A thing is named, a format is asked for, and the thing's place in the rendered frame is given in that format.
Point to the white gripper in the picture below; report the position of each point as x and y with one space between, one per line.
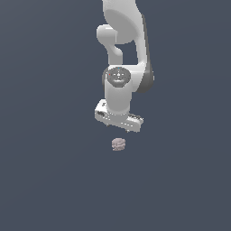
118 119

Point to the small pinkish grey lumpy object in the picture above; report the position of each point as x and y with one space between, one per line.
118 144

